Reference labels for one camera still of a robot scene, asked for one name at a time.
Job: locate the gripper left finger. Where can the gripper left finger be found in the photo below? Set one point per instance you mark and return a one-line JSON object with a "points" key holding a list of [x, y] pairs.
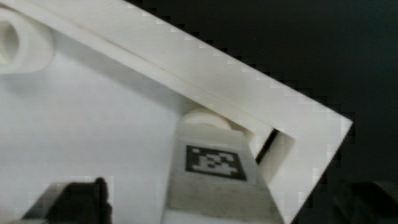
{"points": [[73, 204]]}

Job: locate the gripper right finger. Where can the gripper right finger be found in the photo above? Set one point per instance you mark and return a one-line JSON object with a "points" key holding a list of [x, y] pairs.
{"points": [[366, 203]]}

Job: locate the white leg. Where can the white leg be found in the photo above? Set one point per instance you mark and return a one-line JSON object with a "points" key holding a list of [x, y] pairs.
{"points": [[217, 193]]}

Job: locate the white square tabletop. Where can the white square tabletop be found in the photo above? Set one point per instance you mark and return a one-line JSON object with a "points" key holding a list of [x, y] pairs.
{"points": [[89, 112]]}

